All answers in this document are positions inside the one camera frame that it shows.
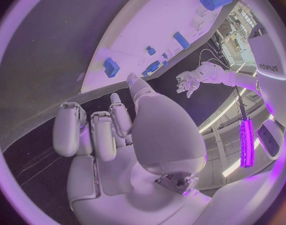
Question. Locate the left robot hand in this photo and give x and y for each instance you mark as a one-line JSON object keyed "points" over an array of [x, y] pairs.
{"points": [[188, 81]]}

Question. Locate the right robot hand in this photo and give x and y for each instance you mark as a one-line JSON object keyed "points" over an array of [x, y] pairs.
{"points": [[133, 172]]}

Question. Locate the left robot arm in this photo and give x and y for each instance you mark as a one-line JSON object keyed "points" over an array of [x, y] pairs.
{"points": [[227, 78]]}

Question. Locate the white task board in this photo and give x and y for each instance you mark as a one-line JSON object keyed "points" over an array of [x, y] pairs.
{"points": [[156, 22]]}

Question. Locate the blue small peg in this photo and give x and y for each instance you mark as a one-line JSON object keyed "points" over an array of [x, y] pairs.
{"points": [[165, 63], [165, 55]]}

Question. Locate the blue gear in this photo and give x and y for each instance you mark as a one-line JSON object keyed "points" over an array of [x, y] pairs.
{"points": [[151, 67]]}

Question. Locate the blue long cylinder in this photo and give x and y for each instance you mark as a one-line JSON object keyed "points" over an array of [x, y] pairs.
{"points": [[181, 39]]}

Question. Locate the blue plug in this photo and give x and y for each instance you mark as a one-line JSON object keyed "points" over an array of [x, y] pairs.
{"points": [[151, 51]]}

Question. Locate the blue stepped block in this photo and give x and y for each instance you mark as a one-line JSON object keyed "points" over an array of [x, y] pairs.
{"points": [[111, 68]]}

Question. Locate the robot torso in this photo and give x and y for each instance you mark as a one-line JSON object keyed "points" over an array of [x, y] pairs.
{"points": [[271, 90]]}

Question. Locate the glowing light bar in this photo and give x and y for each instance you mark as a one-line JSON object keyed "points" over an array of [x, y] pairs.
{"points": [[246, 144]]}

